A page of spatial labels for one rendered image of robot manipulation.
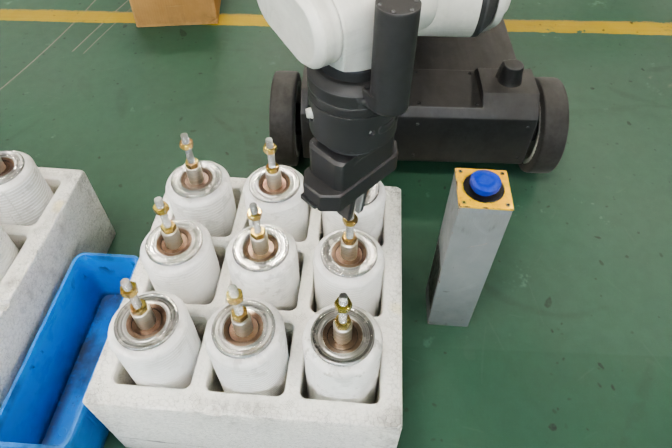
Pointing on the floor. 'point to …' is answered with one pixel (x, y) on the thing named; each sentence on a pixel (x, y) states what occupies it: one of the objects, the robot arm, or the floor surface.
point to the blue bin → (66, 360)
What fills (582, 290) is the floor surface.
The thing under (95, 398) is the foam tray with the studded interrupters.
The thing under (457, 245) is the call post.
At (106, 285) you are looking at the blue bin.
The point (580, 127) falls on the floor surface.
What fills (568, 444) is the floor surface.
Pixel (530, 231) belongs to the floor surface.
